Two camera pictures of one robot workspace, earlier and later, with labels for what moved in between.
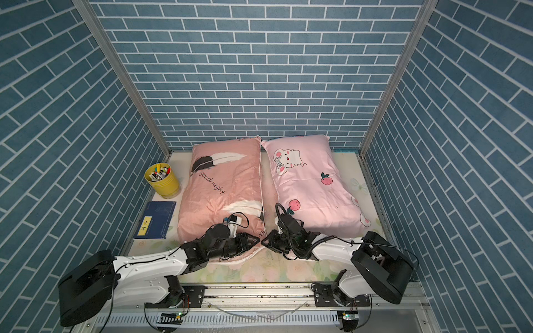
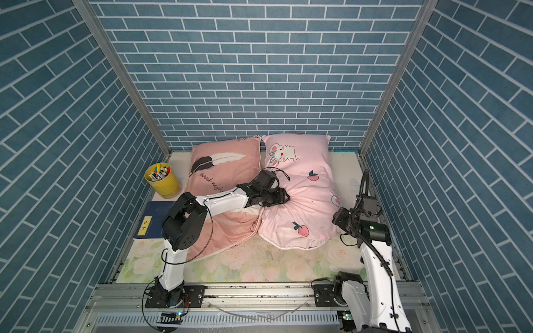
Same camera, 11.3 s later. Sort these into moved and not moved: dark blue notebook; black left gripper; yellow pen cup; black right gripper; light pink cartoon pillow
Moved: light pink cartoon pillow; black left gripper; black right gripper
Not moved: dark blue notebook; yellow pen cup
